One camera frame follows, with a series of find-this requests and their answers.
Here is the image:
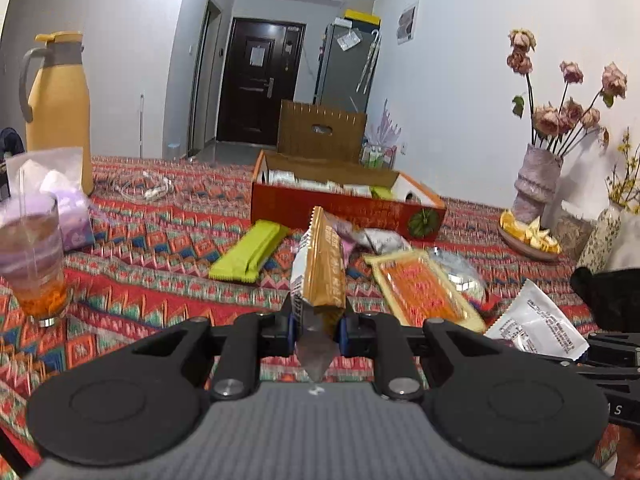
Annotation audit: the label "brown cardboard box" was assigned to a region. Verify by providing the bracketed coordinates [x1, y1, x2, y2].
[276, 100, 368, 163]

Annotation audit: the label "purple tissue pack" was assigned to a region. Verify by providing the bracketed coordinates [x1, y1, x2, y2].
[4, 147, 96, 253]

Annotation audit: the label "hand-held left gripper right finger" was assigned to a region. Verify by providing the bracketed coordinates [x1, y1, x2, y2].
[337, 312, 506, 403]

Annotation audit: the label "long green snack packet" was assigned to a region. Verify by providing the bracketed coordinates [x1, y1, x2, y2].
[208, 220, 291, 283]

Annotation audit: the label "pink ribbed vase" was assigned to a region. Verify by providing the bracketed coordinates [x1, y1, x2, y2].
[511, 143, 564, 225]

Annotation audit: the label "clear lidded jar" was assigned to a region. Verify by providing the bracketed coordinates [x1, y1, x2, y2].
[550, 200, 603, 261]

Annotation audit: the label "dried pink roses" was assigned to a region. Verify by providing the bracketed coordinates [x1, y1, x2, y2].
[506, 27, 628, 158]

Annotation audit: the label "yellow and black box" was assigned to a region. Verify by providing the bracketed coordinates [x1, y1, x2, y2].
[344, 8, 382, 26]

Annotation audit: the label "white floral vase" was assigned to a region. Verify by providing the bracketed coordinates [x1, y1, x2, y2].
[575, 199, 636, 276]

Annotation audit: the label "plate of yellow chips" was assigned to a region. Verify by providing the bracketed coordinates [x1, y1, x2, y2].
[500, 209, 562, 255]

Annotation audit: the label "white cable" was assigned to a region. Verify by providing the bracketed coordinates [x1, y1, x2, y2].
[107, 170, 176, 203]

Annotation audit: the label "orange cardboard box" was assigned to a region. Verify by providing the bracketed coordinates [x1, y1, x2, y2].
[250, 150, 447, 247]

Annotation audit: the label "yellow flower branches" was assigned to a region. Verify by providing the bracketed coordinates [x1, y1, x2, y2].
[602, 127, 640, 211]

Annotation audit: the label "wire basket of bottles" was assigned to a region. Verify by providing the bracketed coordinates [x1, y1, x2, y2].
[361, 142, 398, 168]

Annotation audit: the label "wall poster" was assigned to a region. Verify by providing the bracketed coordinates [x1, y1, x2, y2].
[396, 4, 420, 45]

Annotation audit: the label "golden brown snack packet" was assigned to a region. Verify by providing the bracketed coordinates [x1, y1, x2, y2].
[290, 206, 349, 383]

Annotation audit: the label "orange snack packet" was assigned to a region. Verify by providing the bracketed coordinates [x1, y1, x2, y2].
[364, 250, 487, 333]

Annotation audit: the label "black fuzzy cloth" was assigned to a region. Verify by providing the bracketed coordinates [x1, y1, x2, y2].
[570, 266, 640, 333]

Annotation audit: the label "dark blue bag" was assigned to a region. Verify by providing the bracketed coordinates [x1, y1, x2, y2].
[0, 127, 26, 198]

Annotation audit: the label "white folded umbrella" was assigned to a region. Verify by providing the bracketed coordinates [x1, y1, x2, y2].
[356, 30, 382, 95]

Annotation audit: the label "grey interior door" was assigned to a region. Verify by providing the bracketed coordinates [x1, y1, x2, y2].
[187, 0, 223, 158]

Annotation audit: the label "dark brown entrance door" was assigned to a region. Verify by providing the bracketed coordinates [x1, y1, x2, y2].
[216, 16, 307, 145]

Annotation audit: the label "silver snack packet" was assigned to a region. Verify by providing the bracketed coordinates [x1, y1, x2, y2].
[364, 227, 412, 255]

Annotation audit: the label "purple white snack packet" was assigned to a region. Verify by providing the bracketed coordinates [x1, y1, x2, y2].
[332, 215, 371, 256]

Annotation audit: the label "glass cup of tea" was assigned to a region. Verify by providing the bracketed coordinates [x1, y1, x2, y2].
[0, 195, 71, 328]

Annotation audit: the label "clear snack packet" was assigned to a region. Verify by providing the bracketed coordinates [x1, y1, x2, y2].
[430, 247, 488, 303]

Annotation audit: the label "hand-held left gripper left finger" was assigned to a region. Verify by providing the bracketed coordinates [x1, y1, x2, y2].
[117, 310, 297, 403]

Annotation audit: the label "yellow thermos jug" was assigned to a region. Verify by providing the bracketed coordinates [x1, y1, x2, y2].
[19, 31, 95, 196]

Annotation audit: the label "shallow plate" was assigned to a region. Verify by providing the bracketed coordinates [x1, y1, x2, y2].
[497, 220, 561, 262]

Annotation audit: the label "grey refrigerator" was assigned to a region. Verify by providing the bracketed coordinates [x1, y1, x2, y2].
[313, 19, 382, 111]

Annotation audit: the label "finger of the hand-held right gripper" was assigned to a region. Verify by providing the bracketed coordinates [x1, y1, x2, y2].
[542, 356, 640, 386]
[582, 331, 640, 358]

